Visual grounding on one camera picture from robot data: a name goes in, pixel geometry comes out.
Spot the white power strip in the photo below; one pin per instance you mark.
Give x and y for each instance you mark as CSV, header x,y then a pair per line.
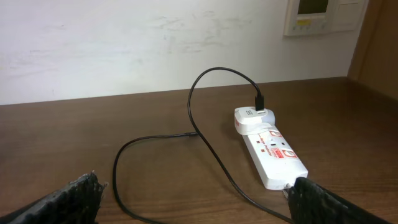
x,y
276,162

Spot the white USB charger plug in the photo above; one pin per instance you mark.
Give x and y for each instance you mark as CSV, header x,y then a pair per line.
x,y
249,121

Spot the brown wooden side panel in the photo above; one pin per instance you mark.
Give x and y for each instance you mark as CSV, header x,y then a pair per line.
x,y
374,63

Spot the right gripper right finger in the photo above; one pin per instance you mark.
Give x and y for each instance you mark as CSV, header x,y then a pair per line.
x,y
310,203

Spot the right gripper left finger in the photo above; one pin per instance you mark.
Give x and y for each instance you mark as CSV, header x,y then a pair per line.
x,y
76,203

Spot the white wall control panel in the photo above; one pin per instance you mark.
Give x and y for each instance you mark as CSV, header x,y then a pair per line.
x,y
313,17

